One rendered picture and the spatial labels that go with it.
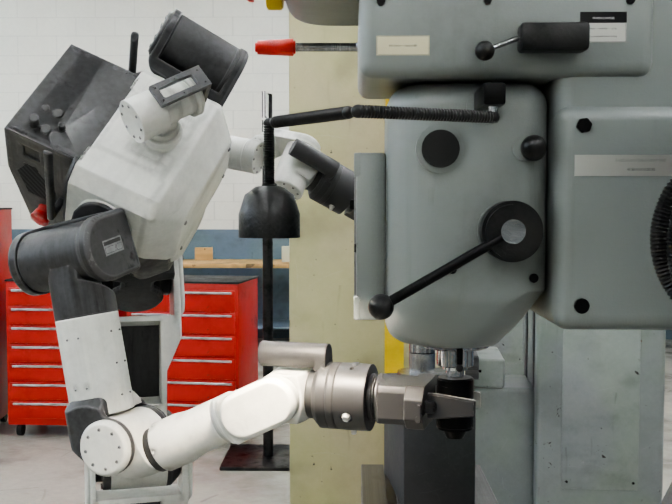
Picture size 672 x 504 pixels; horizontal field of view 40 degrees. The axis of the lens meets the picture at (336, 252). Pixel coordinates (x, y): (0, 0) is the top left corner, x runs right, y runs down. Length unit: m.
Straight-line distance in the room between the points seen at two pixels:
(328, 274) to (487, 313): 1.82
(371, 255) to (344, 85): 1.79
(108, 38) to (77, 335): 9.39
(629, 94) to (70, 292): 0.79
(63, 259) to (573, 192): 0.70
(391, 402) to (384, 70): 0.41
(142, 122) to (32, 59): 9.53
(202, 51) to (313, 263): 1.42
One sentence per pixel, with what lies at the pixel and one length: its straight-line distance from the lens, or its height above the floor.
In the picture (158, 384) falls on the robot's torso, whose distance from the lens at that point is 1.83.
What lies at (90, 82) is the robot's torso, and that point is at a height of 1.68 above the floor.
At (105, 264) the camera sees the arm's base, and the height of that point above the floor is 1.40.
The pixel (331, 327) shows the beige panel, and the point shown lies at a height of 1.10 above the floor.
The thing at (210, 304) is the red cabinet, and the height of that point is 0.87.
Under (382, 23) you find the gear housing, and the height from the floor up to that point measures 1.69.
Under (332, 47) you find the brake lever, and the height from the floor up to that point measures 1.70.
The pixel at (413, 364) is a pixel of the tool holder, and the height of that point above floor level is 1.20.
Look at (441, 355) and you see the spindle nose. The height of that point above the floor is 1.29.
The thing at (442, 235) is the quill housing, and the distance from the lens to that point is 1.09.
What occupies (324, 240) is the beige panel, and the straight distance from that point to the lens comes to 2.91.
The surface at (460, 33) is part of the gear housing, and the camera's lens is 1.09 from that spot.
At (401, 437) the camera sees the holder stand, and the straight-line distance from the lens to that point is 1.57.
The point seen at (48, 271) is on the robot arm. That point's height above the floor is 1.39.
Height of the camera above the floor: 1.49
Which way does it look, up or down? 3 degrees down
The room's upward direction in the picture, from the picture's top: straight up
